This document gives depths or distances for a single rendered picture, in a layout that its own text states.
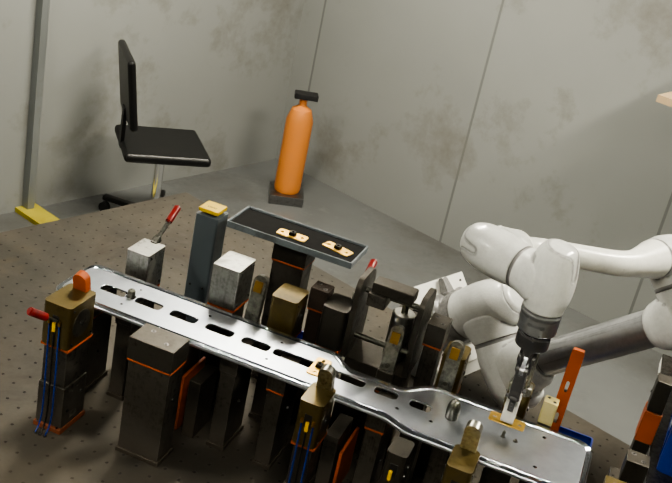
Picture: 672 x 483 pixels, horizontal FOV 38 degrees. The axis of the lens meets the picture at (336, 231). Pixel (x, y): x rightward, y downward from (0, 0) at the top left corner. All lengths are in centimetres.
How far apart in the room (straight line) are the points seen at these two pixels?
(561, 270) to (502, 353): 84
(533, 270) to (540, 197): 333
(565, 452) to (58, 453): 121
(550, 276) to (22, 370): 146
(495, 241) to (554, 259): 16
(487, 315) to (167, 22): 315
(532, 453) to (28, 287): 166
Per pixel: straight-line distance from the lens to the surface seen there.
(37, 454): 252
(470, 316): 295
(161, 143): 511
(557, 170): 537
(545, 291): 212
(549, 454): 235
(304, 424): 223
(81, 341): 249
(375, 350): 261
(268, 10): 608
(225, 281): 257
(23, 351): 289
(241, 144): 628
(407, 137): 586
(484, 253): 219
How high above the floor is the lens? 226
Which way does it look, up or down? 24 degrees down
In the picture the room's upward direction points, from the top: 12 degrees clockwise
